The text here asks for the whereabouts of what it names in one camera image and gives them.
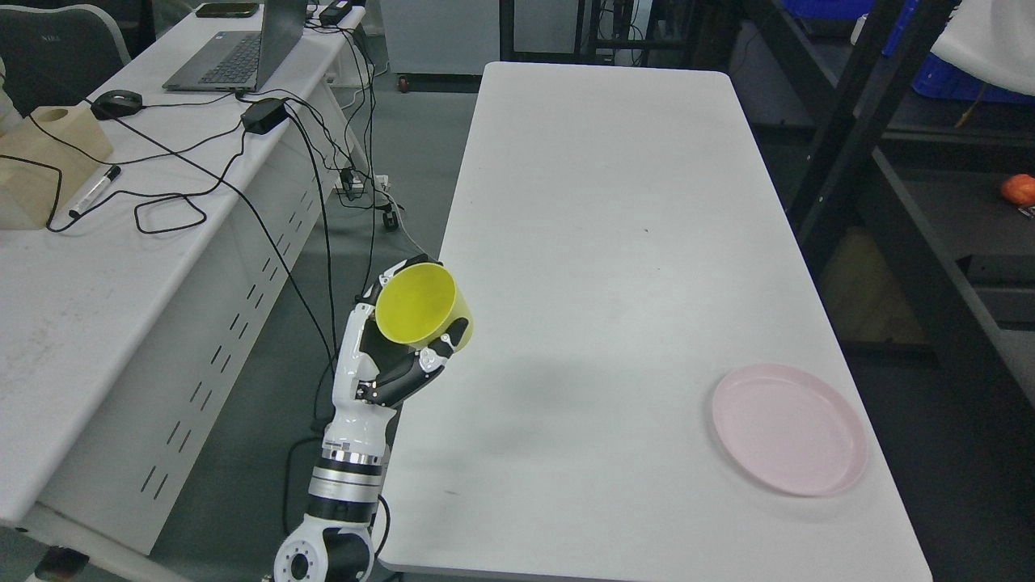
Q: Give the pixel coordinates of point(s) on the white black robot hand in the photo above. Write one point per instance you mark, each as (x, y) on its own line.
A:
(375, 376)

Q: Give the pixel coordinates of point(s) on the yellow plastic cup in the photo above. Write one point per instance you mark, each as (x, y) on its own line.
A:
(419, 304)

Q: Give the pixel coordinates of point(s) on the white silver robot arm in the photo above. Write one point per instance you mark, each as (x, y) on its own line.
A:
(333, 542)

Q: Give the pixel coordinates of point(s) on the black metal shelf rack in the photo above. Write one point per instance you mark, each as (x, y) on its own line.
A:
(928, 196)

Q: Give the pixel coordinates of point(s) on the white office desk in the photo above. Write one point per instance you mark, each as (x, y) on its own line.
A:
(123, 336)

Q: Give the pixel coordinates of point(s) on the black power adapter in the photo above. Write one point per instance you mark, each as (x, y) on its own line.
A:
(263, 116)

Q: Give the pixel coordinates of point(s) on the white folding table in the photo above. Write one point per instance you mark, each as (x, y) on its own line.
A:
(621, 246)

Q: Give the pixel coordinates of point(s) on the black white marker pen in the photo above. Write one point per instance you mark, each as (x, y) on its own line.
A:
(85, 203)

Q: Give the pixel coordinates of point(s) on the grey laptop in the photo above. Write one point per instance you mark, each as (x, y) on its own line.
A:
(243, 60)

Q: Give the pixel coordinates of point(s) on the black charger brick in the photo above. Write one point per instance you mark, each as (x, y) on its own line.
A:
(334, 13)

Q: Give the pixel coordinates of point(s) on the black computer mouse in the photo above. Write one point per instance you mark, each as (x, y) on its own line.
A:
(115, 104)

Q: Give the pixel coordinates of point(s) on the black smartphone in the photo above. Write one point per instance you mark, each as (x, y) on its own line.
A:
(226, 10)

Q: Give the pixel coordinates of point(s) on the pink plastic plate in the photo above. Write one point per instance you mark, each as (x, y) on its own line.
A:
(789, 430)

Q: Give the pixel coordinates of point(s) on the grey office chair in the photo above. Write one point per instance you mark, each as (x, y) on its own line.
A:
(58, 57)

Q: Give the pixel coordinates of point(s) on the blue plastic bin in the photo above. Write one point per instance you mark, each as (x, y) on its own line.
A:
(986, 52)

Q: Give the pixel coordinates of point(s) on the orange round object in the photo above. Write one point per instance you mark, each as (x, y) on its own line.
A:
(1018, 190)

